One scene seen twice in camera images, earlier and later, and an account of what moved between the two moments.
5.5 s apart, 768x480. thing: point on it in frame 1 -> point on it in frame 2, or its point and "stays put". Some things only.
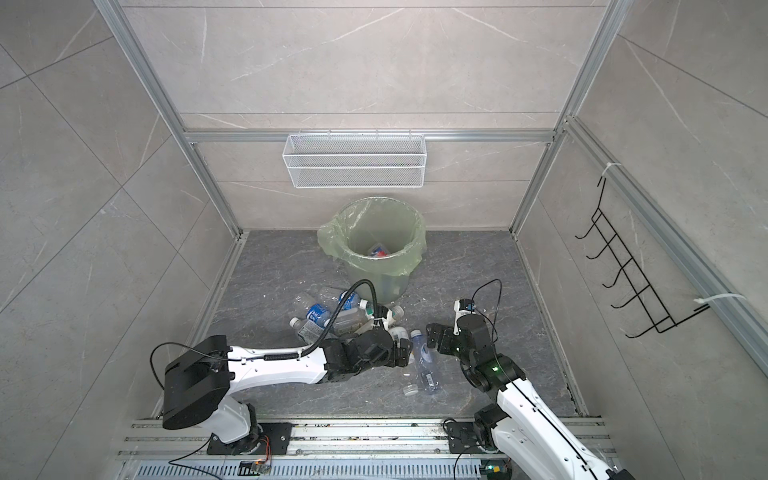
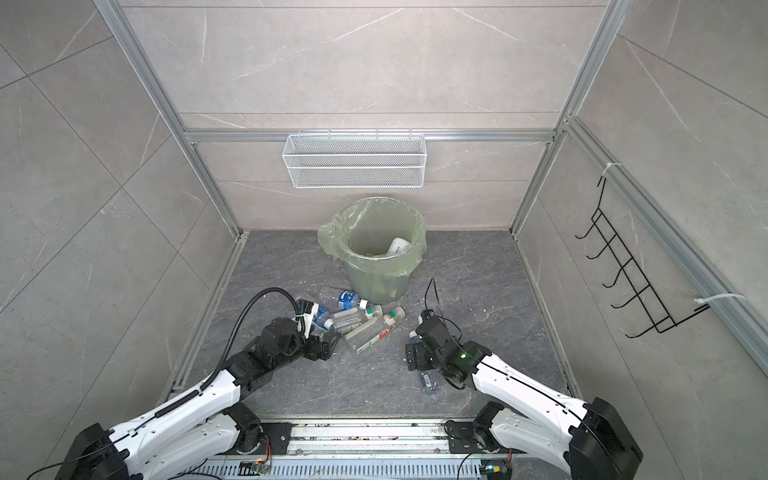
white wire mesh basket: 354,160 stays put
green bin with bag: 379,239 stays put
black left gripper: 398,359 -> 317,352
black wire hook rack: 650,301 stays put
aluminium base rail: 416,450 stays put
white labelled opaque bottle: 398,333 -> 398,246
